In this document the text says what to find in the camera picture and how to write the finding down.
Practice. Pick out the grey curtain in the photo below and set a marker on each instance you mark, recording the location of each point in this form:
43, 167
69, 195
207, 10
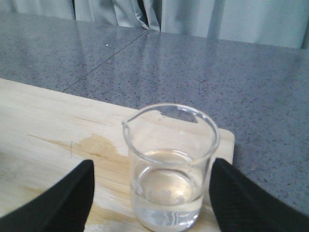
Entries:
272, 22

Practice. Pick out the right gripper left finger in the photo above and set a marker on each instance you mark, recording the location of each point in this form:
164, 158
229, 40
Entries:
62, 208

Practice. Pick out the glass beaker with liquid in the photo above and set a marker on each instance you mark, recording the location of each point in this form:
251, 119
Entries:
169, 148

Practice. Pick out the light wooden cutting board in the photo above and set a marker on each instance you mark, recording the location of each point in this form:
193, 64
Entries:
45, 134

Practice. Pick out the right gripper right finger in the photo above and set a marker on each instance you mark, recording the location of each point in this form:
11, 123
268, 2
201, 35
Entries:
240, 205

